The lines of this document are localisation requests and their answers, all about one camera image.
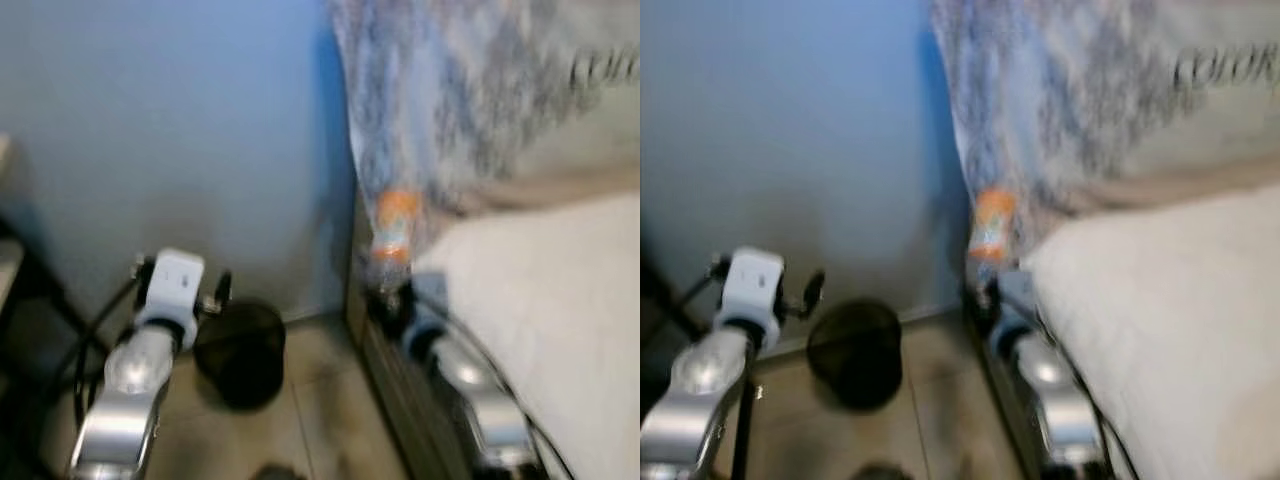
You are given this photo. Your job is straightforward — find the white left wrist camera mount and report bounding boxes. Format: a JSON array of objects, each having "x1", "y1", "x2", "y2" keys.
[
  {"x1": 715, "y1": 248, "x2": 786, "y2": 336},
  {"x1": 133, "y1": 250, "x2": 207, "y2": 327}
]

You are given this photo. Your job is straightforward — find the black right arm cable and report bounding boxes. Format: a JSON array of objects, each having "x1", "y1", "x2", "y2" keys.
[
  {"x1": 415, "y1": 290, "x2": 576, "y2": 480},
  {"x1": 1030, "y1": 300, "x2": 1146, "y2": 480}
]

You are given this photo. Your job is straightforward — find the white quilted mattress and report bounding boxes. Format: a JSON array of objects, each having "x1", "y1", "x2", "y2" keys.
[
  {"x1": 1020, "y1": 185, "x2": 1280, "y2": 480},
  {"x1": 412, "y1": 192, "x2": 641, "y2": 480}
]

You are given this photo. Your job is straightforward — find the blue grey patterned fabric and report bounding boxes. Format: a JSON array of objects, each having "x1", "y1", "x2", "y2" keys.
[
  {"x1": 328, "y1": 0, "x2": 581, "y2": 271},
  {"x1": 928, "y1": 0, "x2": 1181, "y2": 261}
]

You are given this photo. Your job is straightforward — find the beige cushion with dark print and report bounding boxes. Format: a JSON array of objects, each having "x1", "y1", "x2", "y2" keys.
[
  {"x1": 1080, "y1": 0, "x2": 1280, "y2": 201},
  {"x1": 480, "y1": 0, "x2": 641, "y2": 196}
]

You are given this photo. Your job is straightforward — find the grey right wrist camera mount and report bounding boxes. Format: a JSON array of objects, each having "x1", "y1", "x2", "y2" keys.
[
  {"x1": 992, "y1": 268, "x2": 1041, "y2": 336},
  {"x1": 403, "y1": 272, "x2": 451, "y2": 346}
]

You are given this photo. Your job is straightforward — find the plastic bottle with orange label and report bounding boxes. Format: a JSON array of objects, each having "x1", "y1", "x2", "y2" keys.
[
  {"x1": 368, "y1": 188, "x2": 423, "y2": 293},
  {"x1": 968, "y1": 188, "x2": 1019, "y2": 286}
]

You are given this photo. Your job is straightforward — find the black waste bin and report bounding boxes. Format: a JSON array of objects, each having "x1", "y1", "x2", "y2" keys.
[
  {"x1": 806, "y1": 298, "x2": 906, "y2": 411},
  {"x1": 193, "y1": 298, "x2": 288, "y2": 411}
]

